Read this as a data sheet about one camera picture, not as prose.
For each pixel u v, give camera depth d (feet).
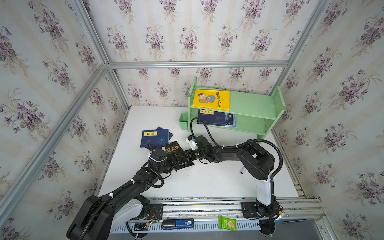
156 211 2.36
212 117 3.14
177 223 2.18
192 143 2.78
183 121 3.51
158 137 3.25
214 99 2.81
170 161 2.45
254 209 2.37
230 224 2.26
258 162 1.68
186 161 2.80
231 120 3.15
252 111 2.70
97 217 1.29
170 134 3.36
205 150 2.49
